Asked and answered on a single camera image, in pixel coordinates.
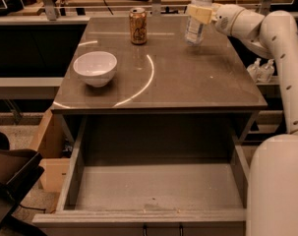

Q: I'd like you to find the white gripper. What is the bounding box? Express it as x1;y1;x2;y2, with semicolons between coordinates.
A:
187;3;265;39

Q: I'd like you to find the clear plastic water bottle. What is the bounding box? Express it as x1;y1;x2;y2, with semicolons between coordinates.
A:
185;0;211;46

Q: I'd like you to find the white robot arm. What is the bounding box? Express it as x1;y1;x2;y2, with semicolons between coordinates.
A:
187;4;298;236

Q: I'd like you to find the small pump bottle left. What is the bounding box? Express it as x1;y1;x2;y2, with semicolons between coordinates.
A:
247;58;261;82

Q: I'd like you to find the small pump bottle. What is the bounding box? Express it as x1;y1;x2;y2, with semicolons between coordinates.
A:
247;58;261;82
258;59;274;83

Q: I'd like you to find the small pump bottle right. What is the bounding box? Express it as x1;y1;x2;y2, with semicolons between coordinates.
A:
258;59;274;83

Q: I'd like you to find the open grey top drawer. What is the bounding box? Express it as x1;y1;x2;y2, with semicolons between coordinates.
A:
33;114;248;236

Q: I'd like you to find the gold soda can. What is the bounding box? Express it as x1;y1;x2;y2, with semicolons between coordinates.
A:
129;7;147;44

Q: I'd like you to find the grey cabinet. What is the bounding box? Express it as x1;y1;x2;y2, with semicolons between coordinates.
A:
52;15;267;139

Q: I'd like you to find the white bowl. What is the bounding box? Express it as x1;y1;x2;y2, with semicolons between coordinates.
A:
73;51;117;88

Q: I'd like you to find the dark brown chair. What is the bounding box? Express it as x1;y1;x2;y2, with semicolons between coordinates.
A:
0;132;46;236

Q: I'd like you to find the black drawer handle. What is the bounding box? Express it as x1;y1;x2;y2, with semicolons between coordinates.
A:
143;225;184;236

